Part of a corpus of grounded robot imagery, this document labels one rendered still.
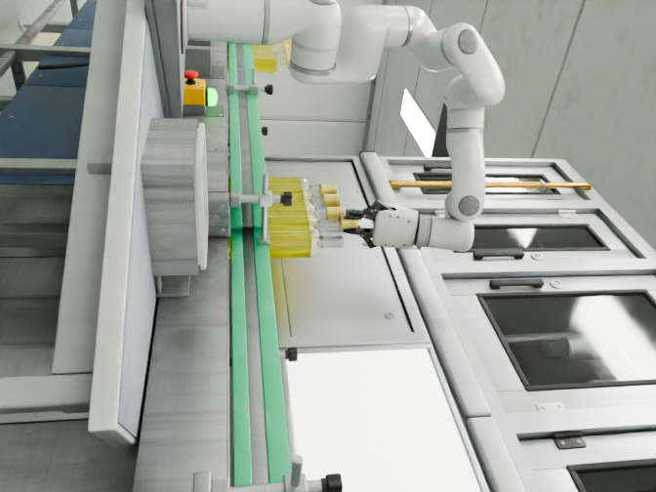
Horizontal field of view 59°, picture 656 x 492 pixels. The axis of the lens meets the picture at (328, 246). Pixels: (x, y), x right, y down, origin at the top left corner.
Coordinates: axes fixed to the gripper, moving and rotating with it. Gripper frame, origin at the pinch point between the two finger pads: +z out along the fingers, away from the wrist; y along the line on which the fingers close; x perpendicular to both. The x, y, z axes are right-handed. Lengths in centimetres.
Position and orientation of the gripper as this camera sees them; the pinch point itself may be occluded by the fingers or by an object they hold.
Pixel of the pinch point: (352, 222)
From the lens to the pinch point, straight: 138.6
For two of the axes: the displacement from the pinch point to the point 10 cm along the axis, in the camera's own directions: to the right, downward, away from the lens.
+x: -1.1, 5.7, -8.2
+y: 0.8, -8.1, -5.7
